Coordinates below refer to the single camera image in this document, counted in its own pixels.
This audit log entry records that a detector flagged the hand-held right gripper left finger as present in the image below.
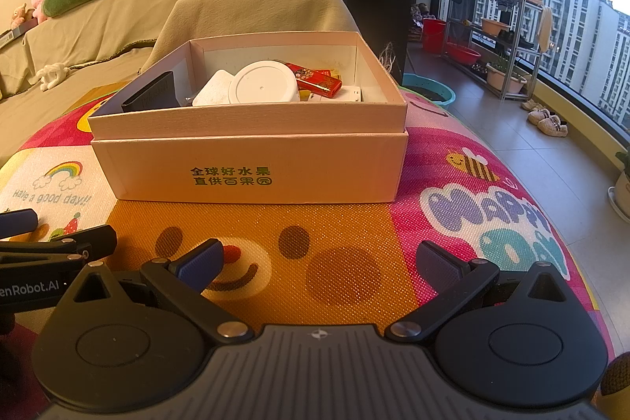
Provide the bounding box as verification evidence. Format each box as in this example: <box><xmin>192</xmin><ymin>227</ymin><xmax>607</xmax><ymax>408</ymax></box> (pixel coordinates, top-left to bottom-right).
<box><xmin>73</xmin><ymin>239</ymin><xmax>256</xmax><ymax>344</ymax></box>

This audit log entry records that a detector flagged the black rigid case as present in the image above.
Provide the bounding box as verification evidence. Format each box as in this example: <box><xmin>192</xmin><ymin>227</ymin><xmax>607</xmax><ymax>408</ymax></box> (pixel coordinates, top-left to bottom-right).
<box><xmin>121</xmin><ymin>70</ymin><xmax>175</xmax><ymax>113</ymax></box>

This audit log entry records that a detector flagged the white round container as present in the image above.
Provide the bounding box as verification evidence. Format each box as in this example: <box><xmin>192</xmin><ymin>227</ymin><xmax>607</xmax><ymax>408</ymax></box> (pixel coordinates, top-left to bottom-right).
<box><xmin>228</xmin><ymin>61</ymin><xmax>301</xmax><ymax>105</ymax></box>

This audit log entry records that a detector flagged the red basin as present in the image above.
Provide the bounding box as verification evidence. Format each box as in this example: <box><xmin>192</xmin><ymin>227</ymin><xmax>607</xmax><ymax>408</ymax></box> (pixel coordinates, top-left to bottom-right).
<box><xmin>444</xmin><ymin>42</ymin><xmax>482</xmax><ymax>67</ymax></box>

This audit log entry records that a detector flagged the red printed packet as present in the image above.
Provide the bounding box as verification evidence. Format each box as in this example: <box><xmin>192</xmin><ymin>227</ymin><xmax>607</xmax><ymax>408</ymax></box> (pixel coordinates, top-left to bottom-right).
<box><xmin>284</xmin><ymin>62</ymin><xmax>322</xmax><ymax>82</ymax></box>

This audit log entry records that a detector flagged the pink cardboard box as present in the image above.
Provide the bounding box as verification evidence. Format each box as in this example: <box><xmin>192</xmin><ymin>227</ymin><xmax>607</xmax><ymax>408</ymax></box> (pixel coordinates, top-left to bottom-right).
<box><xmin>87</xmin><ymin>31</ymin><xmax>409</xmax><ymax>204</ymax></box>

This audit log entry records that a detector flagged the flat printed package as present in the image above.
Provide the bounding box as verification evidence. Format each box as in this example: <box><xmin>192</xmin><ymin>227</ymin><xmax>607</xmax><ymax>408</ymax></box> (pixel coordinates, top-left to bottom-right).
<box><xmin>0</xmin><ymin>19</ymin><xmax>39</xmax><ymax>49</ymax></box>

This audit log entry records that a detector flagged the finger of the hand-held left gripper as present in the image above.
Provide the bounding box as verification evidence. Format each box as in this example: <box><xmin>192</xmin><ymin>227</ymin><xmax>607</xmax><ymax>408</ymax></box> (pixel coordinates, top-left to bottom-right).
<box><xmin>0</xmin><ymin>224</ymin><xmax>118</xmax><ymax>276</ymax></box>
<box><xmin>0</xmin><ymin>209</ymin><xmax>39</xmax><ymax>238</ymax></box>

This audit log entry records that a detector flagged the teal basin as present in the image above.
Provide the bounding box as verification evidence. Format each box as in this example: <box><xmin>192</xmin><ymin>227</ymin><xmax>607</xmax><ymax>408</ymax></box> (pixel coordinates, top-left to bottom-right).
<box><xmin>402</xmin><ymin>74</ymin><xmax>456</xmax><ymax>107</ymax></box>

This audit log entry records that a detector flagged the red small box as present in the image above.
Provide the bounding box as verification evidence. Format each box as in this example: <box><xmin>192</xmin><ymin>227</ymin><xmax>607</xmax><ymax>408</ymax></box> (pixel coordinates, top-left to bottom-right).
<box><xmin>300</xmin><ymin>74</ymin><xmax>344</xmax><ymax>99</ymax></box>

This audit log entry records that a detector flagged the pile of shoes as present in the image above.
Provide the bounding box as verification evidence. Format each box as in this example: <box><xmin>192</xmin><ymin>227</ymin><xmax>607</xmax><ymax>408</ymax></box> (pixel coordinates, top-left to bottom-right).
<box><xmin>409</xmin><ymin>3</ymin><xmax>434</xmax><ymax>42</ymax></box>

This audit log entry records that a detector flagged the potted plant in white pot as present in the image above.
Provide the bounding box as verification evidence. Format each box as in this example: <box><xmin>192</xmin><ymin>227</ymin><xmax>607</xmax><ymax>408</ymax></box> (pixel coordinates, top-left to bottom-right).
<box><xmin>608</xmin><ymin>149</ymin><xmax>630</xmax><ymax>221</ymax></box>

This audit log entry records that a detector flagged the pink planter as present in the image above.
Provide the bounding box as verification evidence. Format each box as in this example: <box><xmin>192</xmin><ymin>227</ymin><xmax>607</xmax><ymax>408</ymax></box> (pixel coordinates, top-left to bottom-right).
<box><xmin>486</xmin><ymin>65</ymin><xmax>527</xmax><ymax>93</ymax></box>

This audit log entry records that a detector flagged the white square charger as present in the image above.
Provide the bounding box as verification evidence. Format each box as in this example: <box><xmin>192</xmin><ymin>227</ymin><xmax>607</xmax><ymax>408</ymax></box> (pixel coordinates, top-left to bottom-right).
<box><xmin>192</xmin><ymin>69</ymin><xmax>237</xmax><ymax>107</ymax></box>

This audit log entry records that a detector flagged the pale hanging cloth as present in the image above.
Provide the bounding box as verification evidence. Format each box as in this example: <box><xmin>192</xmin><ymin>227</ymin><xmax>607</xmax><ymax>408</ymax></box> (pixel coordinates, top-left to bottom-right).
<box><xmin>536</xmin><ymin>6</ymin><xmax>553</xmax><ymax>52</ymax></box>

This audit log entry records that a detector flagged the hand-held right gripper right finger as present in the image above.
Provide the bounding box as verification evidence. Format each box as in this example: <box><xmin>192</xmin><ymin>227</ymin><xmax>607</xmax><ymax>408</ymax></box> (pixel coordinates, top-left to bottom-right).
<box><xmin>385</xmin><ymin>240</ymin><xmax>572</xmax><ymax>344</ymax></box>

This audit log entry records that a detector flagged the metal shelf rack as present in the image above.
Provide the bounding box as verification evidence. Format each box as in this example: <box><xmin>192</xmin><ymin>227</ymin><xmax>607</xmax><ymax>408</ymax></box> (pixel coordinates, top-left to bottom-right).
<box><xmin>443</xmin><ymin>0</ymin><xmax>545</xmax><ymax>101</ymax></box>

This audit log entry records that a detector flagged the white plush toy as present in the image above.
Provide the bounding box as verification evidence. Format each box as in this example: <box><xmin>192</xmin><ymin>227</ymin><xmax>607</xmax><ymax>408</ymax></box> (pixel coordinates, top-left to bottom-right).
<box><xmin>37</xmin><ymin>62</ymin><xmax>70</xmax><ymax>92</ymax></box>

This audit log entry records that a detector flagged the beige covered sofa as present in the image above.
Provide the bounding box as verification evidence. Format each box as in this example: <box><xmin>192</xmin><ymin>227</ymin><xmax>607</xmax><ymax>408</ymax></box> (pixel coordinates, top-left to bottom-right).
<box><xmin>0</xmin><ymin>0</ymin><xmax>365</xmax><ymax>145</ymax></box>

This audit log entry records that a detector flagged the red bucket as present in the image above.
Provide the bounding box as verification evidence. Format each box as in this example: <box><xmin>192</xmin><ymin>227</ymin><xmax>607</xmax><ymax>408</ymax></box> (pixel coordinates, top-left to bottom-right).
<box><xmin>422</xmin><ymin>18</ymin><xmax>448</xmax><ymax>53</ymax></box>

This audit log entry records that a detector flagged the dried straw bundle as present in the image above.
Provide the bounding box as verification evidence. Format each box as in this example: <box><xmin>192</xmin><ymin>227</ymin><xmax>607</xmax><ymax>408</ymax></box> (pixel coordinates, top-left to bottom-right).
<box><xmin>379</xmin><ymin>42</ymin><xmax>402</xmax><ymax>71</ymax></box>

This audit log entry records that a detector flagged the colourful printed play mat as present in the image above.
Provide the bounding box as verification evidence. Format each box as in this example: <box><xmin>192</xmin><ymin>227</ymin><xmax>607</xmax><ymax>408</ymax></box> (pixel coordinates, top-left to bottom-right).
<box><xmin>0</xmin><ymin>83</ymin><xmax>616</xmax><ymax>381</ymax></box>

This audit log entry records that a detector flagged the row of apartment buildings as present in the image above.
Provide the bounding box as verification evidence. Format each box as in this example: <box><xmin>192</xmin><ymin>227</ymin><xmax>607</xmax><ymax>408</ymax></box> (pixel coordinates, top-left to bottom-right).
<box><xmin>443</xmin><ymin>0</ymin><xmax>630</xmax><ymax>128</ymax></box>

